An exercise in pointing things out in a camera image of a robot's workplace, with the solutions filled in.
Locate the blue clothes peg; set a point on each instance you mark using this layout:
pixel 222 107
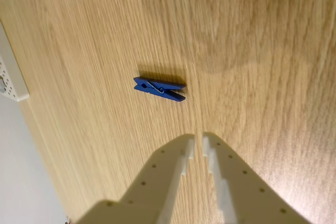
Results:
pixel 170 95

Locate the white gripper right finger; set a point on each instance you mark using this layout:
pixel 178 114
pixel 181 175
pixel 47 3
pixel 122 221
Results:
pixel 236 187

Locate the white perforated base mount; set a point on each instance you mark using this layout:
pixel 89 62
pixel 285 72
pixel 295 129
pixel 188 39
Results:
pixel 13 72

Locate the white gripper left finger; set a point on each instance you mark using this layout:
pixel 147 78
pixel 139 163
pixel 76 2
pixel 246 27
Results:
pixel 157 182

